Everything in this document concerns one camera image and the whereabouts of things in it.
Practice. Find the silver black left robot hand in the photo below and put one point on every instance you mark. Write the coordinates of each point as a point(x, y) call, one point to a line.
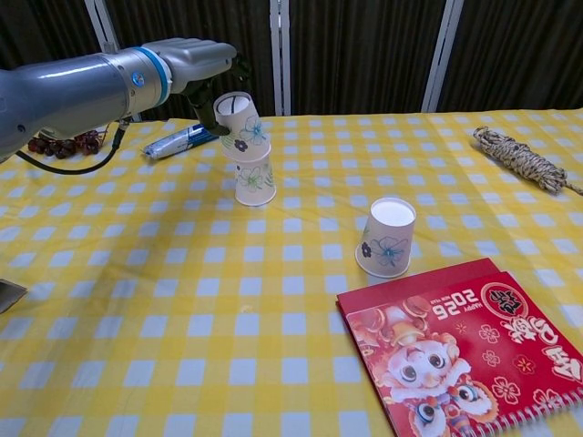
point(196, 59)

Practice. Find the line-marked floral paper cup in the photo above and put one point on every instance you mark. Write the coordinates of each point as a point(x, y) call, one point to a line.
point(246, 136)

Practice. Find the blue-flower plain-bottom paper cup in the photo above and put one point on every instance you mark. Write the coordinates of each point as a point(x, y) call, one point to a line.
point(387, 246)

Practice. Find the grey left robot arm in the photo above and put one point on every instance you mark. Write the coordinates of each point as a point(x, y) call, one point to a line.
point(68, 91)

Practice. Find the dark corrugated screen panel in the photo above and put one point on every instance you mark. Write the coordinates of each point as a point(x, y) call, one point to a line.
point(191, 18)
point(524, 50)
point(364, 54)
point(41, 27)

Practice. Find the blue white toothpaste tube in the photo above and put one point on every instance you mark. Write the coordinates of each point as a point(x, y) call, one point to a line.
point(173, 143)

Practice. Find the green-flower paper cup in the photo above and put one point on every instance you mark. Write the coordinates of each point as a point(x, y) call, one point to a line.
point(255, 186)

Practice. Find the dark red grape bunch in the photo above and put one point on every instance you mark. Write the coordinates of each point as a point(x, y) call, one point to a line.
point(59, 148)

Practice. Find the yellow white checked tablecloth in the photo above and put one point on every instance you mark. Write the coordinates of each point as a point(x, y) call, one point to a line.
point(273, 341)

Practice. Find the blue white toothpaste box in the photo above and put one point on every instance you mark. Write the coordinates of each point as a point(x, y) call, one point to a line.
point(9, 296)

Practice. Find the red spiral-bound 2026 calendar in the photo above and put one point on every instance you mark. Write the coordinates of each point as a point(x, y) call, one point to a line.
point(455, 355)

